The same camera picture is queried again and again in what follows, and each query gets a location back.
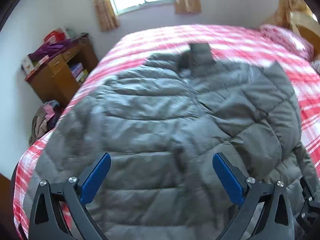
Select grey puffer jacket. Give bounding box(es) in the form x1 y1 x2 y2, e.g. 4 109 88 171
23 44 319 239

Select red box on desk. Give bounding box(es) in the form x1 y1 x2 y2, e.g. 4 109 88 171
44 29 66 44

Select books in desk shelf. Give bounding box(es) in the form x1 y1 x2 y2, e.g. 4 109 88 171
70 63 88 83

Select purple garment on desk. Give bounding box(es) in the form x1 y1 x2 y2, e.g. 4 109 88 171
28 39 74 61

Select pink folded blanket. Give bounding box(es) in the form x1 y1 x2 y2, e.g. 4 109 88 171
259 24 314 62

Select red plaid bed sheet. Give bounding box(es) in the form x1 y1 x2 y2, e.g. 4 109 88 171
13 25 319 233

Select striped pillow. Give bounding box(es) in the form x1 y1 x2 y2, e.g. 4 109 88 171
310 60 320 75

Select left beige curtain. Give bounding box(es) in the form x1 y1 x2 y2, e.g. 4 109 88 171
93 0 120 32

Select yellow drape by headboard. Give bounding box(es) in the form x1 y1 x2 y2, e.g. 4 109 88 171
264 0 313 29

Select brown wooden desk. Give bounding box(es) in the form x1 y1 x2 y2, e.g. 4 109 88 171
25 33 99 107

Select white carton on desk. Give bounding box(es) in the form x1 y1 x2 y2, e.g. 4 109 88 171
21 55 35 76

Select wooden headboard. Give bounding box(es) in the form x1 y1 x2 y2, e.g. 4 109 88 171
290 12 319 57

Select clothes pile on floor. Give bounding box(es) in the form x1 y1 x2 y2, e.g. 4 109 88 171
29 100 63 146

